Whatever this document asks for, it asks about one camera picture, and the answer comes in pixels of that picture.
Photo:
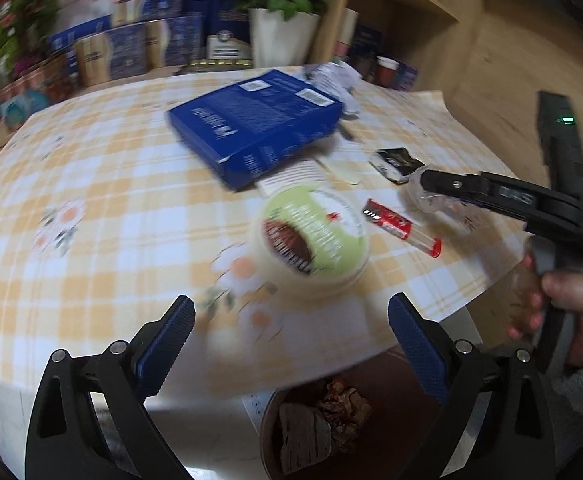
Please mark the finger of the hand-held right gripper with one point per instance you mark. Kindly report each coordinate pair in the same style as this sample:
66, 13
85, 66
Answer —
471, 187

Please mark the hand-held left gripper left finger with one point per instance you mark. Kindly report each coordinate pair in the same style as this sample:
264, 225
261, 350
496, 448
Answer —
164, 347

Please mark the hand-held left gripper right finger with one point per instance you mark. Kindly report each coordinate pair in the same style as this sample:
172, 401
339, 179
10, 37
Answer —
419, 350

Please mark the clear plastic wrapper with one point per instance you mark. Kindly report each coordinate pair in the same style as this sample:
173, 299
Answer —
434, 205

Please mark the brown plastic bin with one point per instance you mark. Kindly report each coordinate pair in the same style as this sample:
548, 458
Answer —
411, 410

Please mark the gold red foil wrapper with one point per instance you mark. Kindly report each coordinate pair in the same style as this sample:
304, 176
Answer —
346, 410

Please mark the round container with green lid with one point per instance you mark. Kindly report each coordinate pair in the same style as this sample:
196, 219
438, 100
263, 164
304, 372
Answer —
311, 235

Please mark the small black packet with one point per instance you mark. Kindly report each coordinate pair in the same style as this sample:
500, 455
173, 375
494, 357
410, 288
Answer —
396, 165

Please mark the red sachet tube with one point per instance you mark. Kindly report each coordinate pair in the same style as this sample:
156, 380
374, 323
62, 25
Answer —
396, 222

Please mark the red paper cup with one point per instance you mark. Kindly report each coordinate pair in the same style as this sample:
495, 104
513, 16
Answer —
386, 72

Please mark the yellow checked floral tablecloth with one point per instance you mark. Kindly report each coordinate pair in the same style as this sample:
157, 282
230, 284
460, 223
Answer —
96, 210

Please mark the dark brown cup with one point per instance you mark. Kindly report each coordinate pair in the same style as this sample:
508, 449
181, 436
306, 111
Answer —
365, 67

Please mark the crumpled white wrapper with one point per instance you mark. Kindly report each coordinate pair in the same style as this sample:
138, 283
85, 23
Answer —
339, 85

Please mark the wooden shelf unit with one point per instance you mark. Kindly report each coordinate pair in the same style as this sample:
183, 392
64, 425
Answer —
421, 25

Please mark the white paper leaflet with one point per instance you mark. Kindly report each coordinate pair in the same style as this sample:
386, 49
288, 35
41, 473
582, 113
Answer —
296, 172

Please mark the dark blue moon print box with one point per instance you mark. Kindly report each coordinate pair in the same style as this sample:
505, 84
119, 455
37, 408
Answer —
369, 40

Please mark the stack of pastel cups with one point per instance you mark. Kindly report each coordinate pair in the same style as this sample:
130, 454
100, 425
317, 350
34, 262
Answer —
346, 35

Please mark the dark blue flat carton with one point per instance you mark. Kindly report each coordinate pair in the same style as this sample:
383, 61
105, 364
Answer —
256, 115

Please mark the gold metal tray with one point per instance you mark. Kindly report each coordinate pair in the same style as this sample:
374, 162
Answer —
219, 62

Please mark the dark blue box round emblem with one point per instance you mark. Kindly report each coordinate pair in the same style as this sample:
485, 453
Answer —
229, 42

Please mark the patterned planter box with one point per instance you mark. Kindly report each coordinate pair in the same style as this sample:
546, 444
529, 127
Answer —
36, 90

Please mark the blue gift bag box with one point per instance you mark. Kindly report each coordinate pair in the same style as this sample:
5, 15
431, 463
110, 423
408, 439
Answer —
78, 35

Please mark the small dark blue box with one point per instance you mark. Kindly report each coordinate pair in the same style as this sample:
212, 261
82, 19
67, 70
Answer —
199, 5

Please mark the pink artificial blossom branches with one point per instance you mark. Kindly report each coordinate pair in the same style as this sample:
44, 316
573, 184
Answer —
21, 10

